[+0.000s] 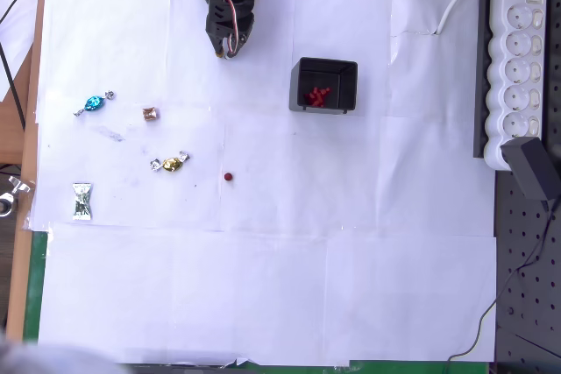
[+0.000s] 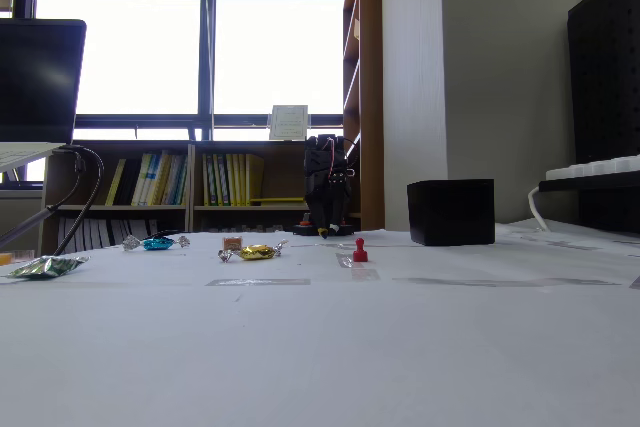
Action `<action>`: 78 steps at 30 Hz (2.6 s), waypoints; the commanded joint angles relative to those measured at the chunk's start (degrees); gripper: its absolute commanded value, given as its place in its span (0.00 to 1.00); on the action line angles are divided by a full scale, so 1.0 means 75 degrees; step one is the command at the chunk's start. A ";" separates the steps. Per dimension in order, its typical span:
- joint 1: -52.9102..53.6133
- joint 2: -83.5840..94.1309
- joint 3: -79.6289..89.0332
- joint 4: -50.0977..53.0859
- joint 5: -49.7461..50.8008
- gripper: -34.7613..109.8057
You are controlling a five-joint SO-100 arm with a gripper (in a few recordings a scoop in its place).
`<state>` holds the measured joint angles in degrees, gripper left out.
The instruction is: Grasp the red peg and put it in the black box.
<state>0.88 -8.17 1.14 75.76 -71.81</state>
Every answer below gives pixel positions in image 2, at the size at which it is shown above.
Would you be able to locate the red pawn piece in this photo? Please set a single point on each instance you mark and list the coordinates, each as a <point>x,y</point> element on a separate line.
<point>359,251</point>

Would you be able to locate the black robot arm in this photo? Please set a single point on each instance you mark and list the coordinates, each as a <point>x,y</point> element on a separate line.
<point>325,157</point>

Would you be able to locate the black robot base orange clamps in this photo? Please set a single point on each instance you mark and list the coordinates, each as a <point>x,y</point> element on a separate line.
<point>302,229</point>

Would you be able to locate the black box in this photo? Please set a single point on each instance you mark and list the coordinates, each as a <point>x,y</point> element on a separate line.
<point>450,214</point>

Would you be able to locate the clear tape strip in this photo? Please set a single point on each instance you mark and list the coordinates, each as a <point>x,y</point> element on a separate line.
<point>365,274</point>
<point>257,282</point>
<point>344,260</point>
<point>500,282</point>

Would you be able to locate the low wooden bookshelf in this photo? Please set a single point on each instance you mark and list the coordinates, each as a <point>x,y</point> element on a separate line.
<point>280,172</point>

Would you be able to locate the gold foil candy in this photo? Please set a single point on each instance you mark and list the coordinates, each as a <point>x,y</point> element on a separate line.
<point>255,252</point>

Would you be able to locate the white framed sign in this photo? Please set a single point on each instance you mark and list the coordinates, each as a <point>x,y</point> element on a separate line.
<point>288,122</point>

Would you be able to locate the small brown caramel candy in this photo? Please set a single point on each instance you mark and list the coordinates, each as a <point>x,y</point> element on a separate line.
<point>233,242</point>

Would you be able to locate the tall wooden bookshelf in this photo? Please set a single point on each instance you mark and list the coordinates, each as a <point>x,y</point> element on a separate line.
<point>370,97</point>

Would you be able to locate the white paper table cover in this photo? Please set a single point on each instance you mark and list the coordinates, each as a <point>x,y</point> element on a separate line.
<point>320,347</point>

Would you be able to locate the blue foil candy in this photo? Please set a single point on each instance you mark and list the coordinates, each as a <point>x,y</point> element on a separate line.
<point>156,244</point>

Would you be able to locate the thin yellow book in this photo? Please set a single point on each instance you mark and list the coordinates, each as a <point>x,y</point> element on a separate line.
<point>116,182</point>

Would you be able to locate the silver green snack packet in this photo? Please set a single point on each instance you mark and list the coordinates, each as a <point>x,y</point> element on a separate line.
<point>47,267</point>

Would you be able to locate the black pegboard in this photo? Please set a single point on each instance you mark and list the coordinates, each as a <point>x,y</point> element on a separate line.
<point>607,72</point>

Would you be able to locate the black window frame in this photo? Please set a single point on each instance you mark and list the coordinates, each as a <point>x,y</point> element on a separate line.
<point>206,62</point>

